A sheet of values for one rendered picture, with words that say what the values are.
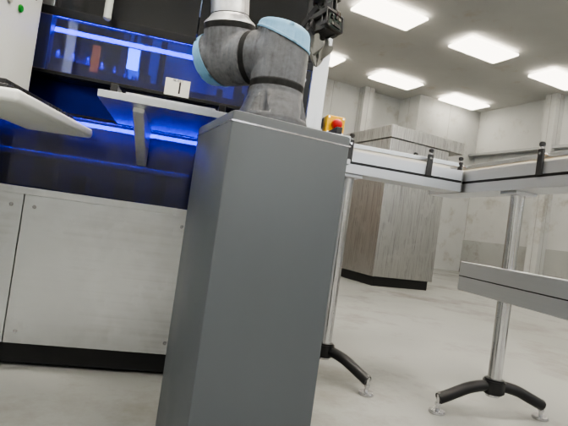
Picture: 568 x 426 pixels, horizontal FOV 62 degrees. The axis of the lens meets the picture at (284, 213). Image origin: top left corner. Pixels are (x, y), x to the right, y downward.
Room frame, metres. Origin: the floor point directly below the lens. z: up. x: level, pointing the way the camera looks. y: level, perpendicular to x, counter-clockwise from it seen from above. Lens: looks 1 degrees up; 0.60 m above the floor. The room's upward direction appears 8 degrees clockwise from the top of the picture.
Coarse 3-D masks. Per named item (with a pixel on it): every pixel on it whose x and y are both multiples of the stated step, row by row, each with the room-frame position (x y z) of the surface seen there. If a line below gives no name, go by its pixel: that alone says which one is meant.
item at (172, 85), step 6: (168, 78) 1.64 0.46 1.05; (168, 84) 1.64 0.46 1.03; (174, 84) 1.64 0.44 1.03; (186, 84) 1.65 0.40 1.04; (168, 90) 1.64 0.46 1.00; (174, 90) 1.64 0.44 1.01; (180, 90) 1.65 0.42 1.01; (186, 90) 1.65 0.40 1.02; (180, 96) 1.65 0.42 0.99; (186, 96) 1.65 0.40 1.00
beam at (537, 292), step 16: (464, 272) 1.98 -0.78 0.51; (480, 272) 1.88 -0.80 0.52; (496, 272) 1.78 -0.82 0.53; (512, 272) 1.70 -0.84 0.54; (464, 288) 1.96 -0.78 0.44; (480, 288) 1.86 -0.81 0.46; (496, 288) 1.77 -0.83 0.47; (512, 288) 1.69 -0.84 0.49; (528, 288) 1.61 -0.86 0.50; (544, 288) 1.54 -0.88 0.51; (560, 288) 1.48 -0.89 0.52; (512, 304) 1.68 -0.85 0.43; (528, 304) 1.60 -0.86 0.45; (544, 304) 1.54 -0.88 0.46; (560, 304) 1.47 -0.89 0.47
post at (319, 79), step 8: (328, 56) 1.76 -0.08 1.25; (320, 64) 1.76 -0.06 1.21; (328, 64) 1.76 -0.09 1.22; (312, 72) 1.75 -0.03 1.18; (320, 72) 1.76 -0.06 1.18; (312, 80) 1.75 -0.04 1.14; (320, 80) 1.76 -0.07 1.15; (312, 88) 1.75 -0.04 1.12; (320, 88) 1.76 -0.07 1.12; (312, 96) 1.75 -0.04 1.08; (320, 96) 1.76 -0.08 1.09; (312, 104) 1.75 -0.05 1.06; (320, 104) 1.76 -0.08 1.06; (312, 112) 1.75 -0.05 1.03; (320, 112) 1.76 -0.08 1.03; (312, 120) 1.75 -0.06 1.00; (320, 120) 1.76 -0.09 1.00
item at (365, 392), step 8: (328, 344) 1.94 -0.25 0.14; (320, 352) 1.93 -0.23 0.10; (328, 352) 1.93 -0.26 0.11; (336, 352) 1.91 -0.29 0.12; (336, 360) 1.91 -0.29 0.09; (344, 360) 1.88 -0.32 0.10; (352, 360) 1.88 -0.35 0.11; (352, 368) 1.85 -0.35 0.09; (360, 368) 1.85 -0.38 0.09; (360, 376) 1.82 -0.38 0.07; (368, 376) 1.81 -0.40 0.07; (368, 384) 1.81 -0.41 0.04; (360, 392) 1.81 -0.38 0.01; (368, 392) 1.81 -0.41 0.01
